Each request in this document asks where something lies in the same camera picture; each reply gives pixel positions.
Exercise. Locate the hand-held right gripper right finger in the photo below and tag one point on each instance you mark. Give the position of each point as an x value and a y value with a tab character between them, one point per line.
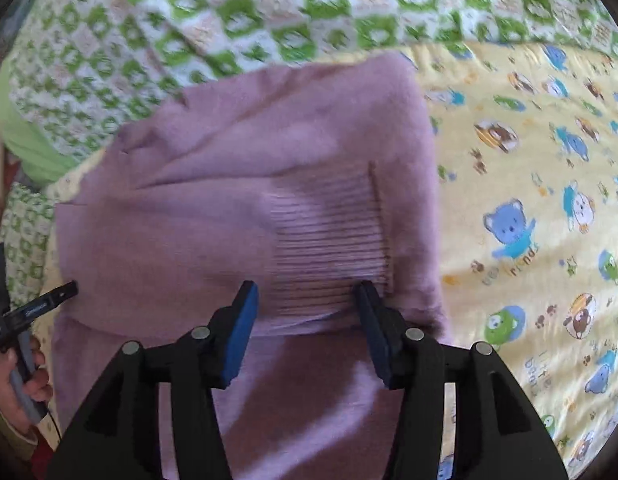
375	332

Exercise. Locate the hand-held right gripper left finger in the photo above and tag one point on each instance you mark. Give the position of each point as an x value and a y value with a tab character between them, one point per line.
241	332

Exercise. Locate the purple knit sweater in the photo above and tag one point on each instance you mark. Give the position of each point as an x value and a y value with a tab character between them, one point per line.
214	185

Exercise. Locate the person's left forearm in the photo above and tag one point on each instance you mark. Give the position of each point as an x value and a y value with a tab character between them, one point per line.
6	440

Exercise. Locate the person's left hand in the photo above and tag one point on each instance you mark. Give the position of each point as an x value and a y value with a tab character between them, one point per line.
39	385

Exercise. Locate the green checkered pillow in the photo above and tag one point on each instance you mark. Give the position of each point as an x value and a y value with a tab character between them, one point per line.
24	240

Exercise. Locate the light green pillow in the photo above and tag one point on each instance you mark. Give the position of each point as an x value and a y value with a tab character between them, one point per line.
21	135

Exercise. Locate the yellow bear-print blanket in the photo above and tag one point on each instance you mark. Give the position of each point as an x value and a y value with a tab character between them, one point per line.
529	170

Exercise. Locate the green checkered quilt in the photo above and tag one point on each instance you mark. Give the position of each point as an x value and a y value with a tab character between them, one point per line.
269	10

